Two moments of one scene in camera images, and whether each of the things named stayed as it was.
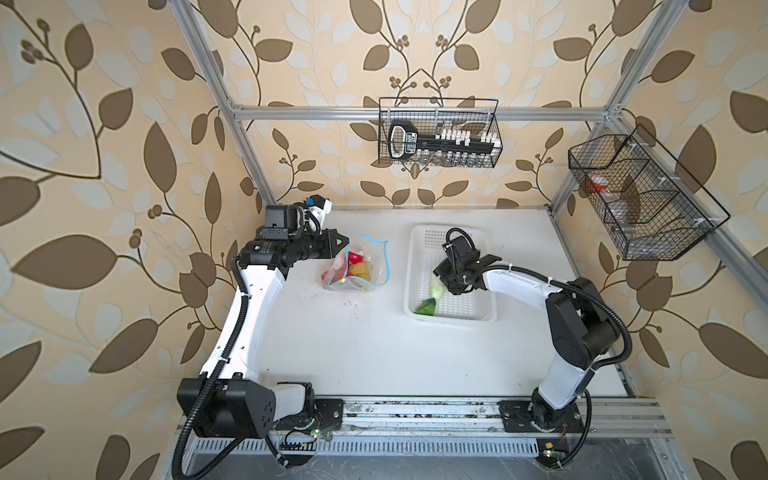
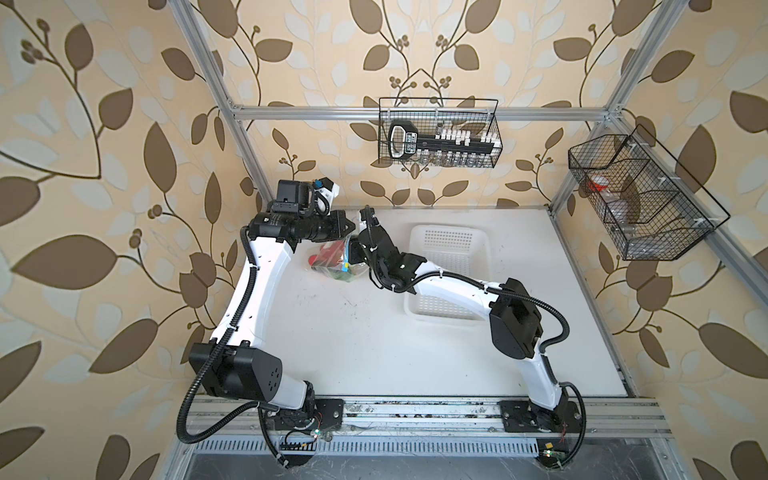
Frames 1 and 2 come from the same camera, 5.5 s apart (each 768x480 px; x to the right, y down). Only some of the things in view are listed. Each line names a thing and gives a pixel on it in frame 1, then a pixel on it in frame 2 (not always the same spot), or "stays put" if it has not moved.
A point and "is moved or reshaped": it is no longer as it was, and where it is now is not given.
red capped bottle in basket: (598, 183) stays put
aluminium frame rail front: (608, 417) stays put
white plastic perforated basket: (423, 249) stays put
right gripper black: (453, 288) to (355, 248)
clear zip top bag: (360, 266) is moved or reshaped
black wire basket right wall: (650, 207) stays put
